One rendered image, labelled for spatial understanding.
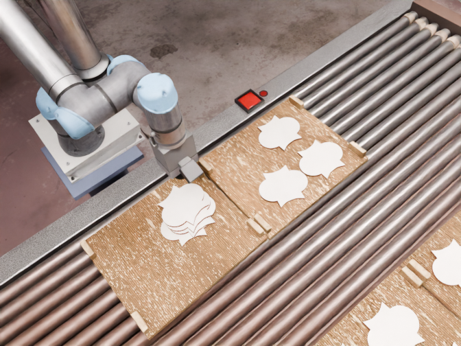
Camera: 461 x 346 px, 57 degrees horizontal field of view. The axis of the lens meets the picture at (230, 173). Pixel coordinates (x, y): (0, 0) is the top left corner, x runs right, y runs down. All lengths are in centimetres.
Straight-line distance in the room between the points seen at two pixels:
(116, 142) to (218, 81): 156
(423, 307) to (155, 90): 83
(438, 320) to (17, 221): 216
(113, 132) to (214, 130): 34
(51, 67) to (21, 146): 203
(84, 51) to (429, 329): 114
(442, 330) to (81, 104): 98
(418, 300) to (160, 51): 254
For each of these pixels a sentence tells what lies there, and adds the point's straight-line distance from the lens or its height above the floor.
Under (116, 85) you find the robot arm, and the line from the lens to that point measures 94.
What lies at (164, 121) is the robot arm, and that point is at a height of 136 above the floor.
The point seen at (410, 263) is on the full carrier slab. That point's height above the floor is 96.
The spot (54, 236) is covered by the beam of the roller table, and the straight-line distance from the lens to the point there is 139.
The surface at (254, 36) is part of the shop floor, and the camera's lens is 325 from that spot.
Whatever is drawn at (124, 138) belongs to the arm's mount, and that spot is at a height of 93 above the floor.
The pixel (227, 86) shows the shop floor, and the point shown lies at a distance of 290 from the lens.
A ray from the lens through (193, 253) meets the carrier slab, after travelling 121.
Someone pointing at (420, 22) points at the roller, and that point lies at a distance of 191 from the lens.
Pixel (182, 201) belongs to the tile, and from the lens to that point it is 125.
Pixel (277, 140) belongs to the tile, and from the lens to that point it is 138.
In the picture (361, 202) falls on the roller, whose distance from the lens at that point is 131.
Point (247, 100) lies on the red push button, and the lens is 152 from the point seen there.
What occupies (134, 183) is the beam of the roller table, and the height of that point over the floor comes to 92.
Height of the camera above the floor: 203
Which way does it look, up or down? 56 degrees down
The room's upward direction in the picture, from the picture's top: 8 degrees counter-clockwise
